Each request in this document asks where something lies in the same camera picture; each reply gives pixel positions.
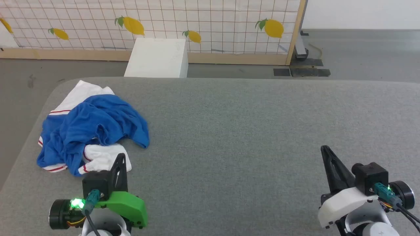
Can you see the lemon print partition panel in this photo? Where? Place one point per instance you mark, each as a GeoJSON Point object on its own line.
{"type": "Point", "coordinates": [213, 23]}

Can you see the white box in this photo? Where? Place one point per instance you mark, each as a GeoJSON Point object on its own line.
{"type": "Point", "coordinates": [157, 59]}

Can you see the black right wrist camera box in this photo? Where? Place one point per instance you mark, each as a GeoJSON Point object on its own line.
{"type": "Point", "coordinates": [369, 177]}

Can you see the blue and white shirt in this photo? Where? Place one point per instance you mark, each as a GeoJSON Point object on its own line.
{"type": "Point", "coordinates": [95, 121]}

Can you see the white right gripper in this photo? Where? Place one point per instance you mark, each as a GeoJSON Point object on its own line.
{"type": "Point", "coordinates": [344, 203]}

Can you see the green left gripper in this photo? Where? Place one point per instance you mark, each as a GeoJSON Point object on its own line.
{"type": "Point", "coordinates": [128, 206]}

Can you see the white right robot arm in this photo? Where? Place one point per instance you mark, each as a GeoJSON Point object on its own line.
{"type": "Point", "coordinates": [367, 219]}

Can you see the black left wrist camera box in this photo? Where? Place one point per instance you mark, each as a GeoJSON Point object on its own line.
{"type": "Point", "coordinates": [96, 183]}

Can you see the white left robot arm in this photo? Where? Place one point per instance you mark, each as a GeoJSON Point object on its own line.
{"type": "Point", "coordinates": [108, 226]}

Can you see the small black floor mat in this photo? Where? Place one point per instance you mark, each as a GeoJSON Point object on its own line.
{"type": "Point", "coordinates": [281, 72]}

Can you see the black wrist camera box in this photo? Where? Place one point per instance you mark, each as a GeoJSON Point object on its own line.
{"type": "Point", "coordinates": [96, 183]}
{"type": "Point", "coordinates": [369, 177]}

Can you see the long black floor mat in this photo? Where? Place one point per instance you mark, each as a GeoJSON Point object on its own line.
{"type": "Point", "coordinates": [310, 72]}

